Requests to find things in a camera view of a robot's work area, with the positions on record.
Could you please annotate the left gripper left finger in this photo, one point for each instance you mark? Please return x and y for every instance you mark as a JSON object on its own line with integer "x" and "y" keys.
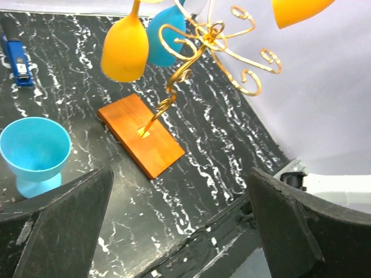
{"x": 55, "y": 234}

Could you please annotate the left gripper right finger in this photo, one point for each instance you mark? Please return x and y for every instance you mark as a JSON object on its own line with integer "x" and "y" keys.
{"x": 305, "y": 236}

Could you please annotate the light blue wine glass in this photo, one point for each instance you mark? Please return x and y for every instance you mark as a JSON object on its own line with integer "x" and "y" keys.
{"x": 36, "y": 150}

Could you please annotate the teal wine glass back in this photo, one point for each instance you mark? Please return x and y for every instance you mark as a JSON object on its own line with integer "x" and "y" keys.
{"x": 158, "y": 55}

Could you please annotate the yellow wine glass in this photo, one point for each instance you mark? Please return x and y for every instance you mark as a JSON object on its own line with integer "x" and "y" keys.
{"x": 125, "y": 49}
{"x": 290, "y": 12}

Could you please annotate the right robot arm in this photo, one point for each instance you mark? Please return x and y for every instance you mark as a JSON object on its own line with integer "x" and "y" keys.
{"x": 350, "y": 191}

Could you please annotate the wooden rack base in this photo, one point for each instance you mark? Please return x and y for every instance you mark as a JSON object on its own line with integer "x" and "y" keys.
{"x": 155, "y": 150}

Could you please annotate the blue stapler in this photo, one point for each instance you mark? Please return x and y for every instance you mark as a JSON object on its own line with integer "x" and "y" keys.
{"x": 15, "y": 53}

